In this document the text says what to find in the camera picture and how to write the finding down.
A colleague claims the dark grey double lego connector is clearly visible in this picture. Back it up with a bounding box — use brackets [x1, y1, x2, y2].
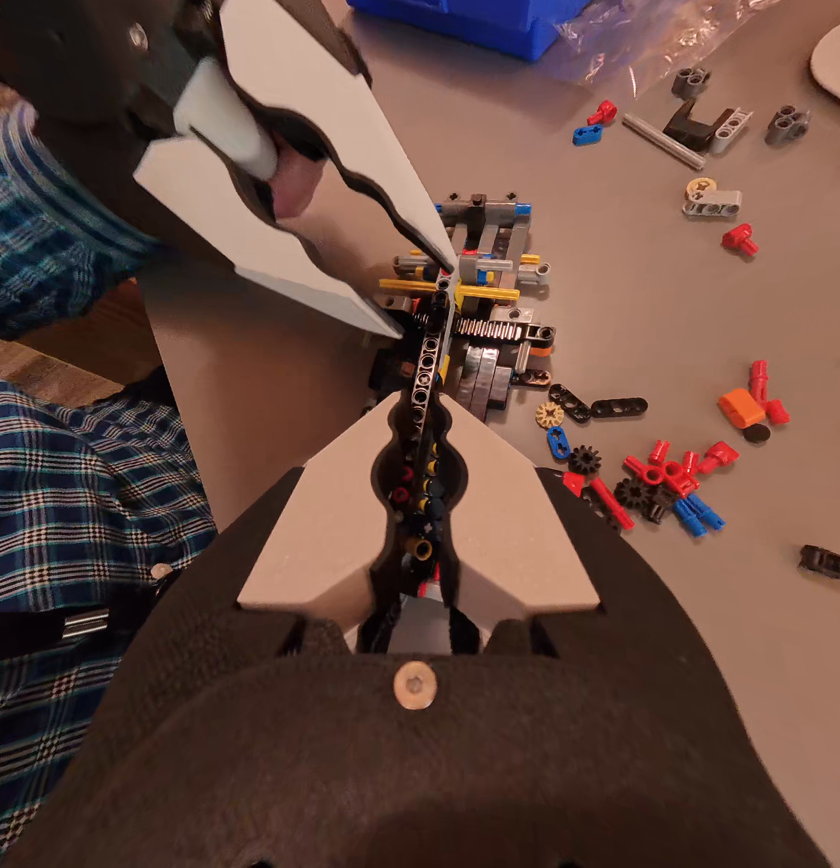
[764, 105, 813, 146]

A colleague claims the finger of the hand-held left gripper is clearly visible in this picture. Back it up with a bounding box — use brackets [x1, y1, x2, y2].
[218, 0, 459, 274]
[132, 57, 405, 340]

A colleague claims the black lego frame piece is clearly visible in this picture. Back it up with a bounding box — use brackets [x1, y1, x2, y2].
[798, 544, 840, 581]

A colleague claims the light grey lego connector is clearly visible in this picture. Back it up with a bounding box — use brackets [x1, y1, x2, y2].
[682, 190, 744, 218]

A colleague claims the blue plastic bin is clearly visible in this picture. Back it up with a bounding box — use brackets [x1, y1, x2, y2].
[345, 0, 592, 63]

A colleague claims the person's left forearm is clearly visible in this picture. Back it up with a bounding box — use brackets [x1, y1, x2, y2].
[0, 102, 165, 340]

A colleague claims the grey long lego axle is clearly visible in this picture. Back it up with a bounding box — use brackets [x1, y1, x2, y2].
[622, 112, 707, 171]

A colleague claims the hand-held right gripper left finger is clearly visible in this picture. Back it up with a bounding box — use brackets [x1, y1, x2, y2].
[237, 392, 402, 642]

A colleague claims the light grey short lego beam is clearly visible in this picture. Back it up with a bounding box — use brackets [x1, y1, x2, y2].
[707, 106, 756, 156]

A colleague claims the orange lego block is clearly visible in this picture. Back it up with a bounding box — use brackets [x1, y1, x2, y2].
[717, 388, 766, 430]

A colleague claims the black body strap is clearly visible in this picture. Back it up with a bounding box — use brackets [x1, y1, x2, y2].
[0, 583, 170, 665]

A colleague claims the person's left hand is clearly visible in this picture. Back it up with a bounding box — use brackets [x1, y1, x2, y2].
[271, 132, 327, 221]

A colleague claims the white tablet stand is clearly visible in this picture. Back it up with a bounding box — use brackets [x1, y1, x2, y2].
[810, 17, 840, 109]

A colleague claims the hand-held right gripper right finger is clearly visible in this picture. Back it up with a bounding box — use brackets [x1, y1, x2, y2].
[438, 396, 603, 646]

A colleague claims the clear empty plastic bag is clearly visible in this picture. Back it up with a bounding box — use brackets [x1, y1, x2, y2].
[556, 0, 782, 89]

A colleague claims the red lego axle pin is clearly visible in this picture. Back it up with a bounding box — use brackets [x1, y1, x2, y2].
[590, 478, 637, 532]

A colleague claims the cluster of red lego connectors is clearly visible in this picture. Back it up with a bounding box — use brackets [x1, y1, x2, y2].
[623, 439, 741, 500]

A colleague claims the lego car chassis model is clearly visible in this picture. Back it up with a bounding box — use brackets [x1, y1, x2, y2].
[362, 192, 558, 652]

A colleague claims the black u-shaped lego bracket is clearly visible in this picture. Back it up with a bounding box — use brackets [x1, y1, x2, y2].
[663, 98, 730, 152]

